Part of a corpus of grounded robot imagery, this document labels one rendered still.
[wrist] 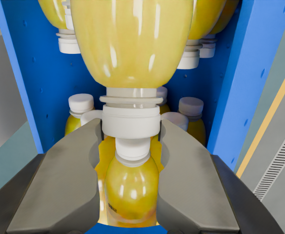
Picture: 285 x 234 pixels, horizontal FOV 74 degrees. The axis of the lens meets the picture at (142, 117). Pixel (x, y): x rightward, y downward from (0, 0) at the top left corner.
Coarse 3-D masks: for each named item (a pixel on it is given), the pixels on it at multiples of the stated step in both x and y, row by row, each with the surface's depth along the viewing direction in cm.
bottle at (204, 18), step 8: (200, 0) 16; (208, 0) 16; (216, 0) 16; (224, 0) 17; (200, 8) 16; (208, 8) 16; (216, 8) 17; (200, 16) 17; (208, 16) 17; (216, 16) 17; (192, 24) 17; (200, 24) 17; (208, 24) 18; (192, 32) 18; (200, 32) 18; (208, 32) 19; (192, 40) 19; (192, 48) 19; (200, 48) 20
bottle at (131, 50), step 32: (96, 0) 8; (128, 0) 8; (160, 0) 8; (192, 0) 10; (96, 32) 9; (128, 32) 9; (160, 32) 9; (96, 64) 10; (128, 64) 9; (160, 64) 10; (128, 96) 11
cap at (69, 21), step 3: (66, 9) 18; (69, 9) 18; (66, 12) 18; (69, 12) 18; (66, 15) 18; (69, 15) 18; (66, 18) 18; (69, 18) 18; (66, 21) 19; (69, 21) 18; (72, 21) 18; (66, 24) 19; (69, 24) 18; (72, 24) 18; (69, 27) 19; (72, 27) 18
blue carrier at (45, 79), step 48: (0, 0) 18; (240, 0) 24; (48, 48) 27; (240, 48) 11; (48, 96) 29; (96, 96) 38; (192, 96) 35; (240, 96) 13; (48, 144) 29; (240, 144) 18
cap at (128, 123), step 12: (108, 108) 11; (120, 108) 11; (156, 108) 12; (108, 120) 11; (120, 120) 11; (132, 120) 11; (144, 120) 11; (156, 120) 12; (108, 132) 11; (120, 132) 11; (132, 132) 11; (144, 132) 11; (156, 132) 12
